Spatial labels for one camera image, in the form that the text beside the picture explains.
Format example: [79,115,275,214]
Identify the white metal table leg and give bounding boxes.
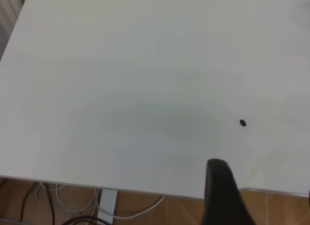
[99,190,119,225]

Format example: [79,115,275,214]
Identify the thin black cable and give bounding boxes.
[20,181,37,223]
[43,182,55,225]

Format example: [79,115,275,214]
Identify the thick black cable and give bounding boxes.
[60,215,109,225]

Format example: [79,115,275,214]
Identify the white cable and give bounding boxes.
[98,195,166,220]
[35,182,101,213]

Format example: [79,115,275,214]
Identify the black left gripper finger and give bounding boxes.
[201,158,257,225]

